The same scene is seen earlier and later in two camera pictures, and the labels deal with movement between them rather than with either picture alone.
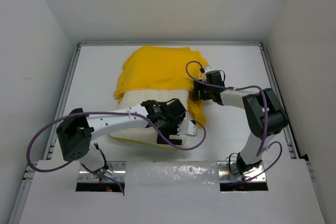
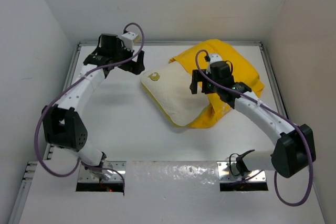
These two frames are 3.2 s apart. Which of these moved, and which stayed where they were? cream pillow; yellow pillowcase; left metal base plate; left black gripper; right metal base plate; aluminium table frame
Moved: left black gripper; cream pillow; yellow pillowcase
Stayed: right metal base plate; aluminium table frame; left metal base plate
